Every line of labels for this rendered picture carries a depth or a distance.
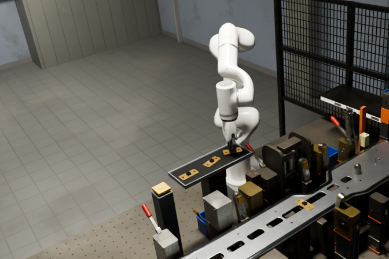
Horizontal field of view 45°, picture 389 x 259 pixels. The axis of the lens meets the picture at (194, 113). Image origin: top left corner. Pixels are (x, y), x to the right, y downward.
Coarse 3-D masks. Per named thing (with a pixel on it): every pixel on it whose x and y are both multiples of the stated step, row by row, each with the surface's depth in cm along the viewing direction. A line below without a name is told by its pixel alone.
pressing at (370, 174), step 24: (384, 144) 233; (336, 168) 220; (384, 168) 216; (312, 192) 206; (336, 192) 205; (360, 192) 203; (264, 216) 196; (312, 216) 193; (216, 240) 187; (240, 240) 185; (264, 240) 183
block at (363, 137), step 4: (364, 132) 233; (360, 136) 232; (364, 136) 230; (368, 136) 231; (360, 140) 233; (364, 140) 230; (368, 140) 232; (360, 144) 234; (364, 144) 231; (368, 144) 233; (360, 148) 235; (364, 148) 233
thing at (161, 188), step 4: (160, 184) 198; (164, 184) 198; (152, 188) 196; (156, 188) 196; (160, 188) 195; (164, 188) 195; (168, 188) 195; (156, 192) 194; (160, 192) 193; (164, 192) 194
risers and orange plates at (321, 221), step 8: (312, 224) 212; (320, 224) 207; (328, 224) 205; (312, 232) 214; (320, 232) 209; (328, 232) 205; (312, 240) 216; (320, 240) 211; (328, 240) 207; (232, 248) 189; (320, 248) 213; (328, 248) 209; (328, 256) 211
